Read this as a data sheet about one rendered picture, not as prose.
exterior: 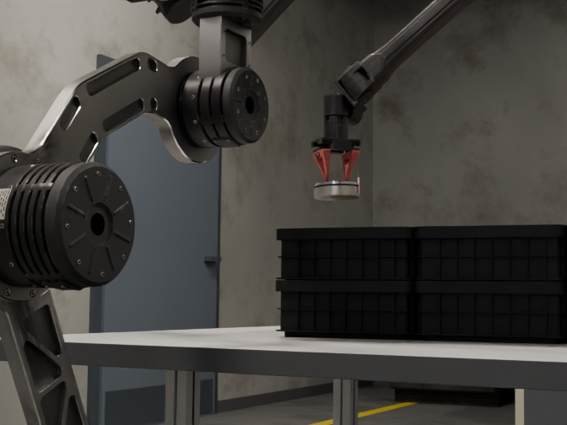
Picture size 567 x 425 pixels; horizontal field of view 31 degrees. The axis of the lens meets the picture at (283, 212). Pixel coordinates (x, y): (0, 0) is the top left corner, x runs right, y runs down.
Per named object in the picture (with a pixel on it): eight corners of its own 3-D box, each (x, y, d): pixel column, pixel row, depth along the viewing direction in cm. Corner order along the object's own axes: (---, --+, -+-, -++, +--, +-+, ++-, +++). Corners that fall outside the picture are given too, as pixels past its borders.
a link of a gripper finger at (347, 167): (321, 185, 234) (321, 145, 235) (349, 185, 236) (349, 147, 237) (332, 180, 228) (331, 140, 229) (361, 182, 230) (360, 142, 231)
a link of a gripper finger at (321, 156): (312, 184, 234) (311, 144, 235) (341, 185, 236) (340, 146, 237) (322, 180, 227) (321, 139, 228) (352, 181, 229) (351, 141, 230)
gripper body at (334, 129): (310, 149, 234) (310, 118, 235) (351, 152, 237) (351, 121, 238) (320, 145, 228) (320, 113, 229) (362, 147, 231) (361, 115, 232)
